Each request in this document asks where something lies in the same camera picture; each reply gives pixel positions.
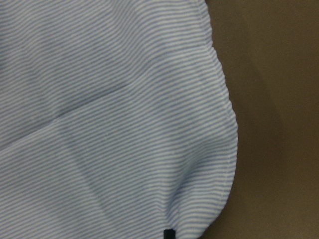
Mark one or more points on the light blue striped shirt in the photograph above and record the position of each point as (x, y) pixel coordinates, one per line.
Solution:
(115, 120)

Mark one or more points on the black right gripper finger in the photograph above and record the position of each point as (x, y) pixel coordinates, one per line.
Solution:
(168, 234)

